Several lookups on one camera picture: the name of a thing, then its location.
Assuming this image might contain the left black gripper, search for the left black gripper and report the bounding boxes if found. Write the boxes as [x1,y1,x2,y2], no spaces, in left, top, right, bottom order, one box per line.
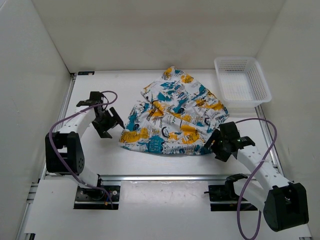
[91,107,124,139]

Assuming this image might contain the colourful printed shorts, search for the colourful printed shorts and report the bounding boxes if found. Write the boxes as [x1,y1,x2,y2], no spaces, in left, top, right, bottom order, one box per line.
[119,66,229,155]

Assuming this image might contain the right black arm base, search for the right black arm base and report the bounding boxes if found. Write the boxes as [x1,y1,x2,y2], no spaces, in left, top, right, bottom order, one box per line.
[204,183,258,212]

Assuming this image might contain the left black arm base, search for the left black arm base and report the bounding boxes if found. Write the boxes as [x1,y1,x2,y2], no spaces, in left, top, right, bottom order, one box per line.
[73,183,121,211]

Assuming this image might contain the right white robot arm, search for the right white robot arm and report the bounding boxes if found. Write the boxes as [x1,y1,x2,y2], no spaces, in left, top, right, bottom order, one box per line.
[204,122,309,232]

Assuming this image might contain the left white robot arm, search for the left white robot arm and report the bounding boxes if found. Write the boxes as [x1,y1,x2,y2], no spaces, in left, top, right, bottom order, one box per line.
[45,90,124,200]

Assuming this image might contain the white plastic mesh basket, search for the white plastic mesh basket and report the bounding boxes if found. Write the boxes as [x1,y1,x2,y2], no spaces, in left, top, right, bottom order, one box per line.
[214,56,272,113]

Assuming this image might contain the black corner label plate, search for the black corner label plate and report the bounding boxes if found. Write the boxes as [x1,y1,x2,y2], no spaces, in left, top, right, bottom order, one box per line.
[77,71,95,76]

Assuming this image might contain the front aluminium rail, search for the front aluminium rail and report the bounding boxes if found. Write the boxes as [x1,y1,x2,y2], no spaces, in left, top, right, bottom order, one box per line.
[101,174,230,182]

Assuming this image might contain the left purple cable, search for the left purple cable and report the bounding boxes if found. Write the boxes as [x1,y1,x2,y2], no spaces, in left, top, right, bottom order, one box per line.
[49,90,118,210]

